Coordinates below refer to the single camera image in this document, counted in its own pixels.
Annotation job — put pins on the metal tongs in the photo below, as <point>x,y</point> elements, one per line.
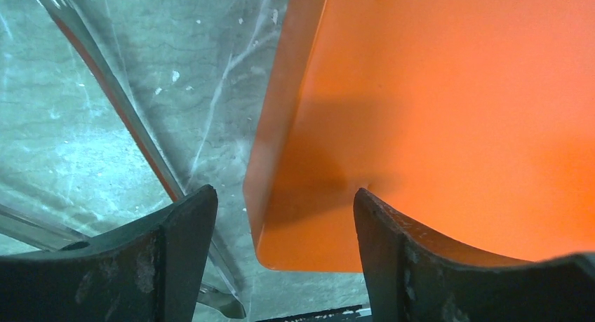
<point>76,159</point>

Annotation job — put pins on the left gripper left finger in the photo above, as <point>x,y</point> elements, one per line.
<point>147,270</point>

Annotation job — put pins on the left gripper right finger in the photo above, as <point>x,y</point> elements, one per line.
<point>415,273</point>

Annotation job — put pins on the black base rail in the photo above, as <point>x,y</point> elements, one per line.
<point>360,312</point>

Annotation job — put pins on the orange tray lid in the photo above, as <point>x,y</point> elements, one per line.
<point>474,117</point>

